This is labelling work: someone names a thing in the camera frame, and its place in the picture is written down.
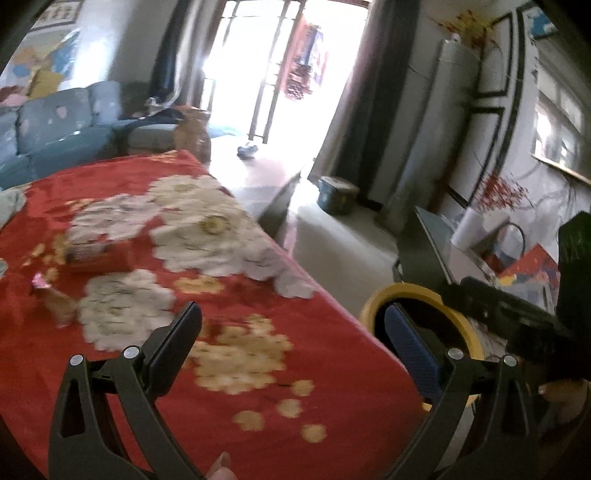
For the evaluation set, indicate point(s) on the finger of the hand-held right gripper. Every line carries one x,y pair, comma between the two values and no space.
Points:
494,302

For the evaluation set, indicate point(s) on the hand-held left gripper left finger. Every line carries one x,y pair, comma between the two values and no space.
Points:
173,350

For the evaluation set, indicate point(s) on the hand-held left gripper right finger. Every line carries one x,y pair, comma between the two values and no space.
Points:
411,355

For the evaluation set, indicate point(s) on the yellow trash bin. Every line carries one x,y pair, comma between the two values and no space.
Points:
406,290

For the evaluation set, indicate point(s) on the red snack packet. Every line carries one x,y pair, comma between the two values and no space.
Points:
99,257

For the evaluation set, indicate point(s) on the person's right hand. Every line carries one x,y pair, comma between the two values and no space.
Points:
570,404

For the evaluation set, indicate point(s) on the person's left hand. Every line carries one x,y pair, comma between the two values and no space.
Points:
219,468

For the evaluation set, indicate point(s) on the red printed box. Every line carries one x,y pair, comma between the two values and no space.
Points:
531,265

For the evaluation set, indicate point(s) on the white paper roll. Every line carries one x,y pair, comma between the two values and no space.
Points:
466,228

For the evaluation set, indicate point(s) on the red floral blanket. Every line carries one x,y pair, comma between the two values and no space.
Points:
323,369

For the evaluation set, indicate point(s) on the glass top cabinet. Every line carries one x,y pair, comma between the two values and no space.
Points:
425,244

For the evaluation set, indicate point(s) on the red berry branches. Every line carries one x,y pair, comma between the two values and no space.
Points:
501,191

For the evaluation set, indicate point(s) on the pink candy wrapper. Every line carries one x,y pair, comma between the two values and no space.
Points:
40,281

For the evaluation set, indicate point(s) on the window with wooden sill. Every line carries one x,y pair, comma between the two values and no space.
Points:
561,129

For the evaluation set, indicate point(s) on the green lidded pot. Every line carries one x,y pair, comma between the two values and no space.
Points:
337,196

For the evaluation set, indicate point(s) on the grey standing air conditioner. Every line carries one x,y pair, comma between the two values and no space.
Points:
434,134

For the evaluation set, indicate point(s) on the glossy coffee table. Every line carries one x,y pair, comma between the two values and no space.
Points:
263,175

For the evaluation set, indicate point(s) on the small blue white object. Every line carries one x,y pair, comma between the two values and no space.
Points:
248,151

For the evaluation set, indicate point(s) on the brown ceramic vase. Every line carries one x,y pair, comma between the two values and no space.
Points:
193,136

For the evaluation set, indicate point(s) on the grey ottoman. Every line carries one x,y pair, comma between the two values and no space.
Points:
152,136

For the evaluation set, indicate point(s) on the teal cloth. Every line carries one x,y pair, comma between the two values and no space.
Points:
10,207

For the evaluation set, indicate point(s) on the dark brown curtain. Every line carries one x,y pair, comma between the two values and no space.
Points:
374,92

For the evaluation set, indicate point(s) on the blue floral sofa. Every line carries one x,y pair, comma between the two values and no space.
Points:
60,129

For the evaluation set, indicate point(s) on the yellow flower branch decoration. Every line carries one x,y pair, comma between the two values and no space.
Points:
466,27

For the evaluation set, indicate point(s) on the dark blue curtain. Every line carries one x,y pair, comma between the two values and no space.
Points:
173,55

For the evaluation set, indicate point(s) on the hanging red clothes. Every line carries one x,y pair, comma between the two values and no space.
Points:
307,60

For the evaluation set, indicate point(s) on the blue wall picture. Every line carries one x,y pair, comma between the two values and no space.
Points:
542,23

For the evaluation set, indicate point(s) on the small white camera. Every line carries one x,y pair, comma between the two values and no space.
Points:
455,38

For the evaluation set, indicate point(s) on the colourful wall map poster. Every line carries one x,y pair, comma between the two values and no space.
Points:
41,69

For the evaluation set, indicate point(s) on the framed wall picture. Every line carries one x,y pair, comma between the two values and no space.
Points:
57,14

